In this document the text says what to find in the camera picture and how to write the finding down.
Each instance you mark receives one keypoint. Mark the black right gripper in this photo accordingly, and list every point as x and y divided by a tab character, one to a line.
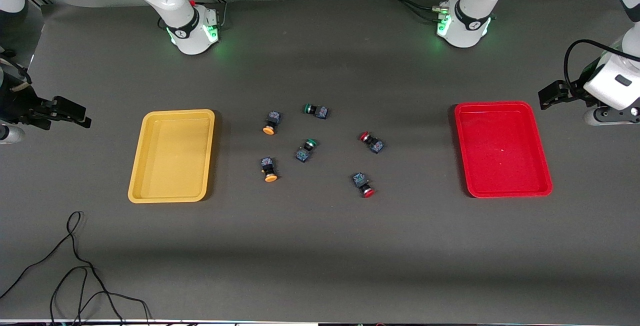
17	106

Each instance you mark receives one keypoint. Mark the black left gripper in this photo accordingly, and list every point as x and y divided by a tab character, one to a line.
575	90

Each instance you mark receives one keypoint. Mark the red push button switch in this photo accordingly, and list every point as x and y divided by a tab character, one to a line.
368	192
376	146

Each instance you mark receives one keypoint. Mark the yellow push button switch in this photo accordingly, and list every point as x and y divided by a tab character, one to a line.
269	129
270	178

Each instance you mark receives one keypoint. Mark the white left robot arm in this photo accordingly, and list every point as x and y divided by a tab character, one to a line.
472	21

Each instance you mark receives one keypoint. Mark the red plastic tray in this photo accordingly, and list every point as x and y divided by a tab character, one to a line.
500	151

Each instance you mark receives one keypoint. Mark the yellow plastic tray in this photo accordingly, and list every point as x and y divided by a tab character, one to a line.
170	156

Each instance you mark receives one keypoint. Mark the dark grey table mat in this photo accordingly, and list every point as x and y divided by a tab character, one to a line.
320	256

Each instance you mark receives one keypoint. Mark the green push button switch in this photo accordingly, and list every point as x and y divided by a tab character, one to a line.
302	155
320	112

